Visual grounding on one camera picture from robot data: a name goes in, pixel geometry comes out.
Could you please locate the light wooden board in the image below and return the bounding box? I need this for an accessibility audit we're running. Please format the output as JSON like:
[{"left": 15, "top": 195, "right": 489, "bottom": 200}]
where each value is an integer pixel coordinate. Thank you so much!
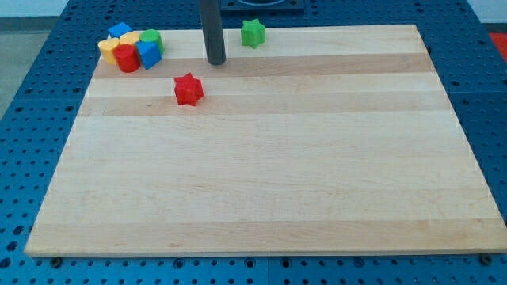
[{"left": 25, "top": 25, "right": 506, "bottom": 257}]

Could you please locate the red star block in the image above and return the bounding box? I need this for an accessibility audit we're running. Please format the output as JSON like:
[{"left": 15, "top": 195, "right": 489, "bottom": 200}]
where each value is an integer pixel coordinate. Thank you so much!
[{"left": 173, "top": 73, "right": 204, "bottom": 107}]

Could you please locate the green star block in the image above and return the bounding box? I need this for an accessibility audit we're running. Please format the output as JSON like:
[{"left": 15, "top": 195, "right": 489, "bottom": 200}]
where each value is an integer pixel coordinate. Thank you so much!
[{"left": 241, "top": 19, "right": 265, "bottom": 48}]

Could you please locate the blue cube block front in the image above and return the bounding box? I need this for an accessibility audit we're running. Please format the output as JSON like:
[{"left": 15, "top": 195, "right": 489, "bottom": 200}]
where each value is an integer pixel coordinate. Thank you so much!
[{"left": 136, "top": 41, "right": 162, "bottom": 70}]

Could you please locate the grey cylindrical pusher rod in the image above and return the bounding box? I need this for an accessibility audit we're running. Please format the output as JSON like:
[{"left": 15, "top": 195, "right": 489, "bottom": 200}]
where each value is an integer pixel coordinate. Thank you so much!
[{"left": 198, "top": 0, "right": 226, "bottom": 65}]

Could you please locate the green cylinder block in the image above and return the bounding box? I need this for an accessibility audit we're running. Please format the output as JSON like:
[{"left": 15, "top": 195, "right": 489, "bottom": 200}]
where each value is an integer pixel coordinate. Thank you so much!
[{"left": 140, "top": 29, "right": 165, "bottom": 55}]

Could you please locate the red cylinder block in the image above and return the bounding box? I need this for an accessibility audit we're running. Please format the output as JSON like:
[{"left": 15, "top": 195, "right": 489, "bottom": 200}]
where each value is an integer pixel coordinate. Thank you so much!
[{"left": 113, "top": 44, "right": 140, "bottom": 73}]

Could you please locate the yellow pentagon block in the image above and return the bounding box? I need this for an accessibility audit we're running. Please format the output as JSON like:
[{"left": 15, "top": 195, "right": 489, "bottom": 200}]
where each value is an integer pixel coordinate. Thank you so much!
[{"left": 120, "top": 32, "right": 140, "bottom": 47}]

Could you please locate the yellow heart block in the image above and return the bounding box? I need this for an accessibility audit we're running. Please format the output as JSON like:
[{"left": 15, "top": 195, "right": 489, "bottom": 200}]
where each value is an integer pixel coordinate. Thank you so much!
[{"left": 97, "top": 38, "right": 120, "bottom": 65}]

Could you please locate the blue block rear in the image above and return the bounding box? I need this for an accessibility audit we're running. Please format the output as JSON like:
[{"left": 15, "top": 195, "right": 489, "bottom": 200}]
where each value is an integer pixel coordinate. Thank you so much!
[{"left": 108, "top": 22, "right": 133, "bottom": 38}]

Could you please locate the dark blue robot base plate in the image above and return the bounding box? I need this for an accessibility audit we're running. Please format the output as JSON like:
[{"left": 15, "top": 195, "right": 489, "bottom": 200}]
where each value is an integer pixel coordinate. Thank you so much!
[{"left": 219, "top": 0, "right": 307, "bottom": 12}]

